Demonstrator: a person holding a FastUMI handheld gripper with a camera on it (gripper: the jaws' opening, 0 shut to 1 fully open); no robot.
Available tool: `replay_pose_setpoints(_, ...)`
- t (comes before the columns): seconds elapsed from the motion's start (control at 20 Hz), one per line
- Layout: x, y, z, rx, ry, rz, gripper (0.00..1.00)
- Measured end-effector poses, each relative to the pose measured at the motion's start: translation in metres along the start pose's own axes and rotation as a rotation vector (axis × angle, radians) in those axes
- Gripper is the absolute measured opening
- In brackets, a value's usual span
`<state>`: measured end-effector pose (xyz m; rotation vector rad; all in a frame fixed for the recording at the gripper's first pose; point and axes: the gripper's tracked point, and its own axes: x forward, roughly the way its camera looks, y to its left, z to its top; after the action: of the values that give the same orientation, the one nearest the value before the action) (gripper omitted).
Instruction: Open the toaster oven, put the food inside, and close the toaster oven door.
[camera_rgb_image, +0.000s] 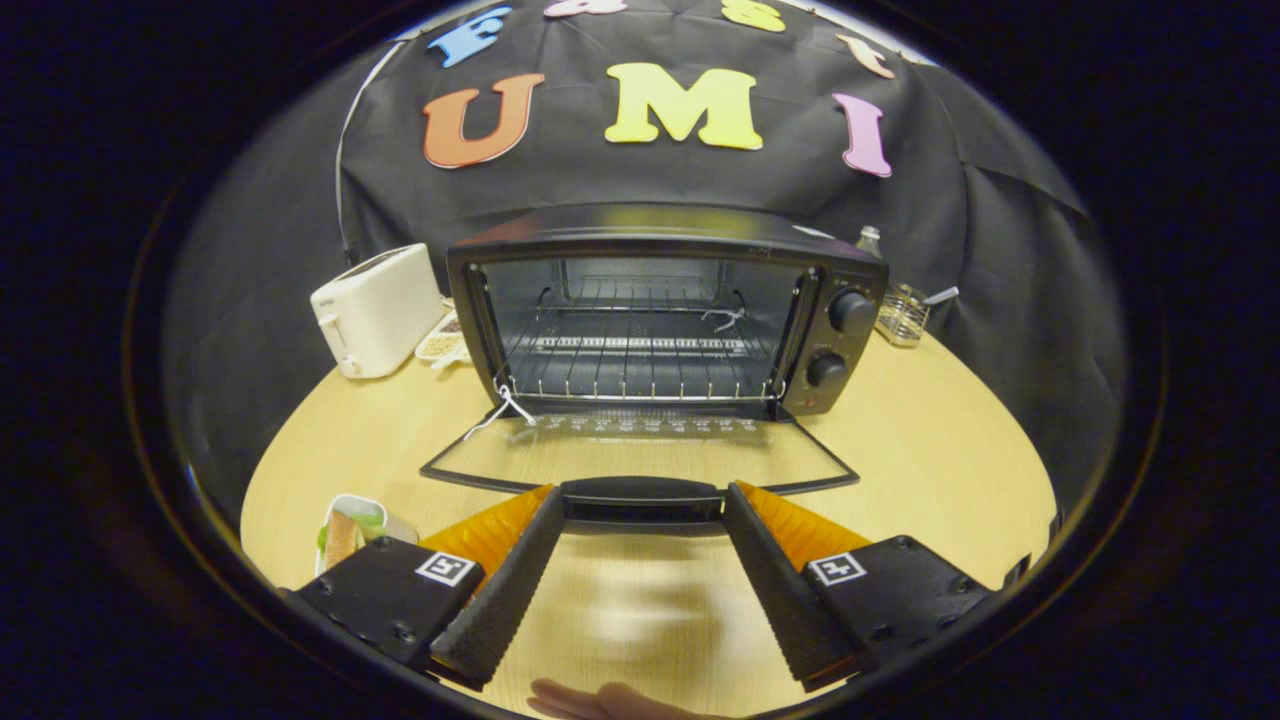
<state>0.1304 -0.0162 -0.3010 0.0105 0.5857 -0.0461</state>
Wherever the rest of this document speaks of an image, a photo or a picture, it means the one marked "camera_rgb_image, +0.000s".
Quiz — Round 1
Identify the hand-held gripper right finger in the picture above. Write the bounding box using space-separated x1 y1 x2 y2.
722 481 1001 693

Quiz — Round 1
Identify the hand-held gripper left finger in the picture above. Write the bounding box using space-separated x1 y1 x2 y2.
290 484 567 691

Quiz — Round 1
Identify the black toaster oven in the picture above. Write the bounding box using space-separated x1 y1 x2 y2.
420 203 891 526

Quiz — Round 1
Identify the white food tray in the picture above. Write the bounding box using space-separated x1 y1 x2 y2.
315 493 421 578

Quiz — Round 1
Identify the white pop-up toaster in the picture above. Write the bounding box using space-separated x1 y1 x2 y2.
310 243 446 381

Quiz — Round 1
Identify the small dish with grains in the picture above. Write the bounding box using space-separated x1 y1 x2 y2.
415 305 471 369

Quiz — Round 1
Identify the wire mesh basket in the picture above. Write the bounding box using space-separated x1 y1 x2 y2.
875 283 931 348

